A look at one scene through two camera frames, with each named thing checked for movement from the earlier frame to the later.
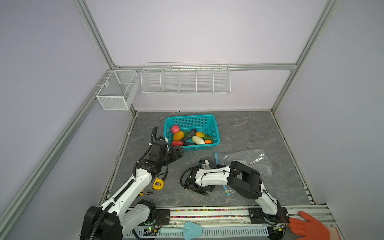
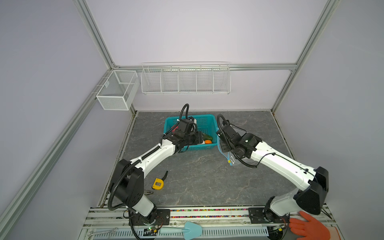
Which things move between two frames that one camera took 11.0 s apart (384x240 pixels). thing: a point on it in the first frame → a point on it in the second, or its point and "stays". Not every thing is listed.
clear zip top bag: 255,159 → 232,159
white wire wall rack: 186,78 stays
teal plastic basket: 207,124 stays
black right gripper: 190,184 → 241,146
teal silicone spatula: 191,230 stays
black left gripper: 179,154 → 198,137
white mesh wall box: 118,90 stays
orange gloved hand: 313,229 stays
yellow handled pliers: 145,192 stays
